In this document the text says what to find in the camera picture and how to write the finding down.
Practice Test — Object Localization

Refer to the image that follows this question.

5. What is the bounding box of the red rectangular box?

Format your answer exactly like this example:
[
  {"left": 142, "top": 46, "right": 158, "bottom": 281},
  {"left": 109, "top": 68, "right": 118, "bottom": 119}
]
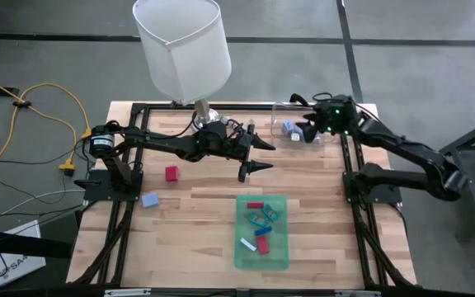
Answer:
[{"left": 255, "top": 235, "right": 271, "bottom": 256}]

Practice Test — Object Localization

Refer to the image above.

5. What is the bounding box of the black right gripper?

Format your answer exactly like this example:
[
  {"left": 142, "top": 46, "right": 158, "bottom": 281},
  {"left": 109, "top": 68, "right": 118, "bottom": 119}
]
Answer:
[{"left": 295, "top": 97, "right": 346, "bottom": 144}]

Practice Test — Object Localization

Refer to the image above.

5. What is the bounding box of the black aluminium table frame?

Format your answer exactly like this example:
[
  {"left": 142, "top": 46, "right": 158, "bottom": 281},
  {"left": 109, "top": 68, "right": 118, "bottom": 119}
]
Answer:
[{"left": 67, "top": 101, "right": 418, "bottom": 297}]

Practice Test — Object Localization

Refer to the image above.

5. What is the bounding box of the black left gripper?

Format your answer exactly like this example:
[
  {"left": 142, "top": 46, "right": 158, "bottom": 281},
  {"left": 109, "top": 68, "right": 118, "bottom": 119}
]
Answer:
[{"left": 216, "top": 124, "right": 277, "bottom": 183}]

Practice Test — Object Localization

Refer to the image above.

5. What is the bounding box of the white printed box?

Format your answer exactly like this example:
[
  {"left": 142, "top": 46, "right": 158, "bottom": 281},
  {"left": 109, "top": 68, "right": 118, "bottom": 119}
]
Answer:
[{"left": 0, "top": 219, "right": 47, "bottom": 290}]

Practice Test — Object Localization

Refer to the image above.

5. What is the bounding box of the black metal stand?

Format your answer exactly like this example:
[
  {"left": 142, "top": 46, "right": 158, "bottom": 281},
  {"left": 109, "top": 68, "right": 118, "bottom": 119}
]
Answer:
[{"left": 428, "top": 112, "right": 475, "bottom": 241}]

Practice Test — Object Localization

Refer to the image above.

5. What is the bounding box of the white mini stapler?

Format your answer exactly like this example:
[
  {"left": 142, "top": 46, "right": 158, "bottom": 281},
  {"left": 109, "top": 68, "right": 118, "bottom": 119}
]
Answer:
[{"left": 239, "top": 237, "right": 258, "bottom": 252}]

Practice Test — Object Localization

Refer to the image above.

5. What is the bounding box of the yellow extension cord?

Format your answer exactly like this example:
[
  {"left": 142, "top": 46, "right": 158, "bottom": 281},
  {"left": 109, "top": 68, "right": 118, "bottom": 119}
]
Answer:
[{"left": 0, "top": 70, "right": 94, "bottom": 189}]

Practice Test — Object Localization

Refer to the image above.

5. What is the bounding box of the clear plastic container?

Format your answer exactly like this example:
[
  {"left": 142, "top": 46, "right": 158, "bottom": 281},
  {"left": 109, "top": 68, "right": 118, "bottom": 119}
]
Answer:
[{"left": 270, "top": 101, "right": 337, "bottom": 149}]

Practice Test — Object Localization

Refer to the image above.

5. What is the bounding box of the green translucent plastic tray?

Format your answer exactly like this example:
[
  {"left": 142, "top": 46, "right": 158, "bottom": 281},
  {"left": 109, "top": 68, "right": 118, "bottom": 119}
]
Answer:
[{"left": 233, "top": 194, "right": 290, "bottom": 271}]

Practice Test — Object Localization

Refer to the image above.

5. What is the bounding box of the white floor cable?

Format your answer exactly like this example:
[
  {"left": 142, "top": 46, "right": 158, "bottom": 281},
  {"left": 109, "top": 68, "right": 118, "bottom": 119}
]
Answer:
[{"left": 0, "top": 188, "right": 87, "bottom": 229}]

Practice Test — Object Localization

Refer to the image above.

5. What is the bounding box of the clear lamp power cable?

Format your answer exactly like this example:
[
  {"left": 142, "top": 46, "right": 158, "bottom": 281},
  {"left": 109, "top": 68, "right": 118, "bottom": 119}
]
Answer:
[{"left": 219, "top": 115, "right": 256, "bottom": 127}]

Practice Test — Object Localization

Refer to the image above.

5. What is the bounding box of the teal mini stapler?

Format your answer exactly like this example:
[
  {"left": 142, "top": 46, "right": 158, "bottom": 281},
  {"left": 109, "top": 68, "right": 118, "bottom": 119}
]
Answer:
[
  {"left": 248, "top": 212, "right": 269, "bottom": 229},
  {"left": 261, "top": 205, "right": 280, "bottom": 223}
]

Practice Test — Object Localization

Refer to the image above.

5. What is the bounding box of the white shade silver table lamp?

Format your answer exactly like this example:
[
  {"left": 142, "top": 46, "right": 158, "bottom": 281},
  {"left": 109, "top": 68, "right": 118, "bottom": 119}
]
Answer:
[{"left": 132, "top": 0, "right": 233, "bottom": 132}]

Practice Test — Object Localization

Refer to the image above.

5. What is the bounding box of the black beam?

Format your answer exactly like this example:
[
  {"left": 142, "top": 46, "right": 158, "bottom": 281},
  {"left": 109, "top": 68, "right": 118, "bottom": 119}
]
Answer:
[{"left": 0, "top": 226, "right": 73, "bottom": 261}]

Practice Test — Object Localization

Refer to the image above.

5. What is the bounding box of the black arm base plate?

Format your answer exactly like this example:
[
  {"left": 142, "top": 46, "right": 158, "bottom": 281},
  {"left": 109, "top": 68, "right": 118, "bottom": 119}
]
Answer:
[
  {"left": 83, "top": 169, "right": 143, "bottom": 202},
  {"left": 343, "top": 171, "right": 403, "bottom": 205}
]

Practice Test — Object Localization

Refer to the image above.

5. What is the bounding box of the silver metal bracket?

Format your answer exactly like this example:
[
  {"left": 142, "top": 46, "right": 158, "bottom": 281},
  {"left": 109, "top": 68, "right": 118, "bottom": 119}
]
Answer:
[
  {"left": 334, "top": 290, "right": 383, "bottom": 297},
  {"left": 103, "top": 288, "right": 152, "bottom": 297}
]

